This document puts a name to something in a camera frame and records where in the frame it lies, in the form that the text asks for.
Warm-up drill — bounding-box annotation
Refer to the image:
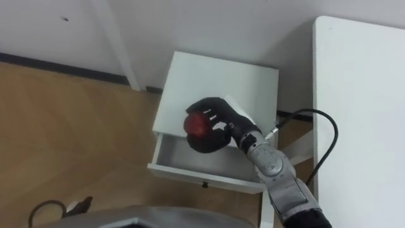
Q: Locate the red apple soft toy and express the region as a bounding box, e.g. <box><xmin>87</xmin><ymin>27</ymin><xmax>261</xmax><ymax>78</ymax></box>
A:
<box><xmin>184</xmin><ymin>111</ymin><xmax>212</xmax><ymax>139</ymax></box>

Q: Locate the open white drawer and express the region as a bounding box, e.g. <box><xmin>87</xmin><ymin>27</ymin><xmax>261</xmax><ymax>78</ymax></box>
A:
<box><xmin>147</xmin><ymin>132</ymin><xmax>267</xmax><ymax>194</ymax></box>

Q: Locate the robot body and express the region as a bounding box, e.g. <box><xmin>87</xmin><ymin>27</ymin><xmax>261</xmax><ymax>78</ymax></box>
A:
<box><xmin>34</xmin><ymin>205</ymin><xmax>256</xmax><ymax>228</ymax></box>

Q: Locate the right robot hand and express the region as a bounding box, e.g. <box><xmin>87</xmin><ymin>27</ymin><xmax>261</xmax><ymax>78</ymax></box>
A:
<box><xmin>185</xmin><ymin>95</ymin><xmax>262</xmax><ymax>155</ymax></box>

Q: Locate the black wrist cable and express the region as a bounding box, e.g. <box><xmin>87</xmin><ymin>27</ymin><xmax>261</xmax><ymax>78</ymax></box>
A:
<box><xmin>265</xmin><ymin>108</ymin><xmax>339</xmax><ymax>187</ymax></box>

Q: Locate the dark floor cable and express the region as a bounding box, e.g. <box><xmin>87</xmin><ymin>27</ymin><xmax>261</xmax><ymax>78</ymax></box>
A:
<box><xmin>27</xmin><ymin>199</ymin><xmax>68</xmax><ymax>228</ymax></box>

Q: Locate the white bedside cabinet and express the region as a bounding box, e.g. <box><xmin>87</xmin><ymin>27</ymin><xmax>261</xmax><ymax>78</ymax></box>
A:
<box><xmin>152</xmin><ymin>51</ymin><xmax>280</xmax><ymax>149</ymax></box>

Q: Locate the white desk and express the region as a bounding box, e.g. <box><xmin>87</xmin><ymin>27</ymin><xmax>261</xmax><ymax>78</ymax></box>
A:
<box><xmin>259</xmin><ymin>15</ymin><xmax>405</xmax><ymax>228</ymax></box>

